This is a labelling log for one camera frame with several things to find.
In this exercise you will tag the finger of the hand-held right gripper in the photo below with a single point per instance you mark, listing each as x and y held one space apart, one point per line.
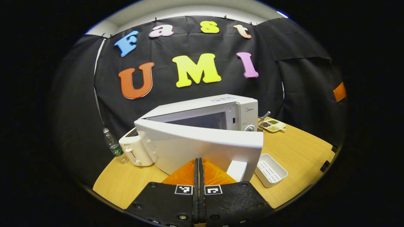
340 92

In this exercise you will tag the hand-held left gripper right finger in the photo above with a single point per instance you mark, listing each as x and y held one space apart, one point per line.
230 205

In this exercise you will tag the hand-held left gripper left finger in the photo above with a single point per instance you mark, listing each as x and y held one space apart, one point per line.
170 205

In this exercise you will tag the white microwave oven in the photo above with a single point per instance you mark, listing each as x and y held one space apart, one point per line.
195 145

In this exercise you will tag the white rectangular tray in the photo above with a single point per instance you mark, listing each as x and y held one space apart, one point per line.
271 171

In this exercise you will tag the black table edge clamp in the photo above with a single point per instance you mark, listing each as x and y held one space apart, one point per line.
335 148
324 165

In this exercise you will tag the white toaster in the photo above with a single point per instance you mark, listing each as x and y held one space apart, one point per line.
134 153

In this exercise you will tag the white divided snack dish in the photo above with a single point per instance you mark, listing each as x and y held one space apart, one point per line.
274 125

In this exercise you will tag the clear plastic water bottle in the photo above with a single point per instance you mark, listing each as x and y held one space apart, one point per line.
114 148

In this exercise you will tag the ceiling light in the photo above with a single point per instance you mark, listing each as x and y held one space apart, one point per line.
282 14

